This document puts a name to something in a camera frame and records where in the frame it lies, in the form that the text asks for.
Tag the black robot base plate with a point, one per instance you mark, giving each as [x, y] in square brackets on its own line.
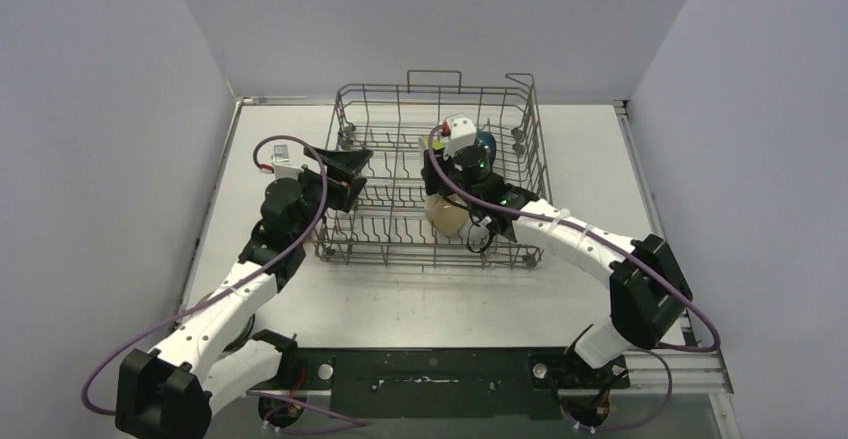
[446, 383]

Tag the grey wire dish rack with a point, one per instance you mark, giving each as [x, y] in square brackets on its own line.
[388, 225]

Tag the blue patterned bowl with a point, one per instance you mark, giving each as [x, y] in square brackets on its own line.
[486, 140]

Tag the pale green plate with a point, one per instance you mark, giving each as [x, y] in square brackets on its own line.
[242, 337]

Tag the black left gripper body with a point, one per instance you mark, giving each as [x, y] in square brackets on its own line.
[312, 185]

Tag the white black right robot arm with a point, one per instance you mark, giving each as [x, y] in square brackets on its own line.
[647, 288]

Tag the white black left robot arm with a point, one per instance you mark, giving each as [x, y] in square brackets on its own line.
[175, 389]

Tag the white bowl with tan outside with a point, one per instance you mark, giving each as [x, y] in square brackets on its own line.
[446, 215]

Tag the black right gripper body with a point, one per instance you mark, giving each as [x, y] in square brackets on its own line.
[433, 175]

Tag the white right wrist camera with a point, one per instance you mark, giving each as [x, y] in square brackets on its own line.
[458, 132]

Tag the white bowl with blue outside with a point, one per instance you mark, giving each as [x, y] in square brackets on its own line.
[473, 233]

